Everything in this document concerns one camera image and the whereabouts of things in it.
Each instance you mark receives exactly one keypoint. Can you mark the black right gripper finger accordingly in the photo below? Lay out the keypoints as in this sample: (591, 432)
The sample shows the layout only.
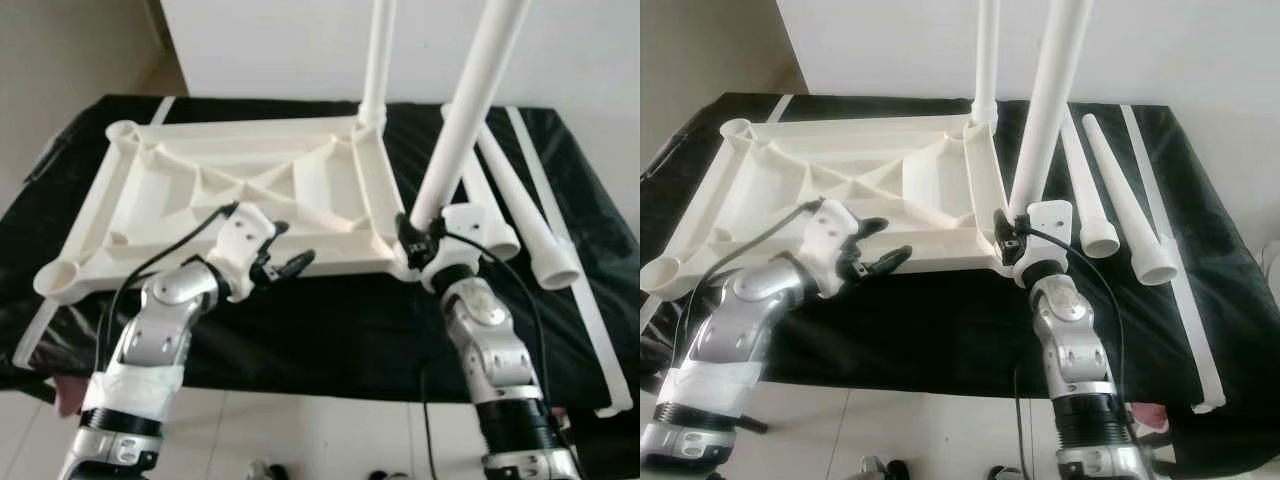
(1002, 238)
(410, 240)

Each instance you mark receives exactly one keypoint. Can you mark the white tapered table leg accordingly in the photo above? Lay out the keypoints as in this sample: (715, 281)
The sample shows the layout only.
(378, 50)
(470, 100)
(1130, 210)
(1050, 100)
(1088, 200)
(987, 50)
(490, 215)
(530, 220)

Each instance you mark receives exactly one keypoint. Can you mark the black table cloth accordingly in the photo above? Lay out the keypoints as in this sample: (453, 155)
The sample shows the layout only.
(900, 340)
(330, 340)

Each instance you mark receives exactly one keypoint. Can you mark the long white plastic strip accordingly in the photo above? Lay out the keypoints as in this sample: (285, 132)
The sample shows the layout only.
(35, 335)
(1185, 310)
(778, 107)
(590, 320)

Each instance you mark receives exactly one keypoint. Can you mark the pink object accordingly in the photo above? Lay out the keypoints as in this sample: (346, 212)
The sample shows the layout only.
(1152, 416)
(70, 395)

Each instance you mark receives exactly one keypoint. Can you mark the white rounded object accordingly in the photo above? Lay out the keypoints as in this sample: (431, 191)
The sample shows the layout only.
(1272, 265)

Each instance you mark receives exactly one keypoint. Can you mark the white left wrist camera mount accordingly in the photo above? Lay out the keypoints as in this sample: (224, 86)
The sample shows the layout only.
(240, 245)
(828, 240)

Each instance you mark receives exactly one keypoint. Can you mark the black table frame bar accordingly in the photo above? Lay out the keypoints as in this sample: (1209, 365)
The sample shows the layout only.
(755, 424)

